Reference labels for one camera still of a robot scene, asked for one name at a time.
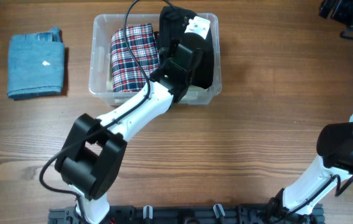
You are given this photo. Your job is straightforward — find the cream cloth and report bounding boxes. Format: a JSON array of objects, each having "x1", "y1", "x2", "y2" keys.
[{"x1": 106, "y1": 70, "x2": 206, "y2": 104}]

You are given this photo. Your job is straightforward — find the black garment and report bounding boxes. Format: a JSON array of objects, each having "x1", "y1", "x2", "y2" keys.
[{"x1": 155, "y1": 6, "x2": 214, "y2": 89}]

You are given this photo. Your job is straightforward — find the red plaid shirt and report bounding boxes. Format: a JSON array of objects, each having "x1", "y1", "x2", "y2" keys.
[{"x1": 110, "y1": 24, "x2": 159, "y2": 92}]

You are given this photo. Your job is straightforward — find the blue denim jeans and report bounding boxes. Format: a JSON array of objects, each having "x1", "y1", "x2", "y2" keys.
[{"x1": 7, "y1": 27, "x2": 65, "y2": 100}]

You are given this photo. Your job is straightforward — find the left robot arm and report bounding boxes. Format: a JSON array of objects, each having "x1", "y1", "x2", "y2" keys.
[{"x1": 55, "y1": 32, "x2": 212, "y2": 223}]

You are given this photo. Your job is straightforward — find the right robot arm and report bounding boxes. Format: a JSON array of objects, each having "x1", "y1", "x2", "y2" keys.
[{"x1": 262, "y1": 0, "x2": 353, "y2": 223}]

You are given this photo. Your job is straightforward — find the clear plastic storage container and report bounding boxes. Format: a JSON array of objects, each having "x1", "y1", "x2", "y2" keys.
[{"x1": 88, "y1": 13, "x2": 222, "y2": 106}]

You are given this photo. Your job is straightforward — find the black left camera cable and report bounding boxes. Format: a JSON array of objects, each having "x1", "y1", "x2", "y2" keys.
[{"x1": 38, "y1": 0, "x2": 177, "y2": 218}]

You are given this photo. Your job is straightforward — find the black camera cable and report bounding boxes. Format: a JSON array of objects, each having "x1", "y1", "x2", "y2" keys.
[
  {"x1": 38, "y1": 0, "x2": 177, "y2": 218},
  {"x1": 269, "y1": 146, "x2": 353, "y2": 224}
]

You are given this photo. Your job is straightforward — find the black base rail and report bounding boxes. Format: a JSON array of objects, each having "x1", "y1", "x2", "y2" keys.
[{"x1": 47, "y1": 204, "x2": 325, "y2": 224}]

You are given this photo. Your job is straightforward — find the black right camera cable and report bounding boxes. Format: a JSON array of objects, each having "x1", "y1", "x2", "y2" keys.
[{"x1": 269, "y1": 146, "x2": 353, "y2": 224}]

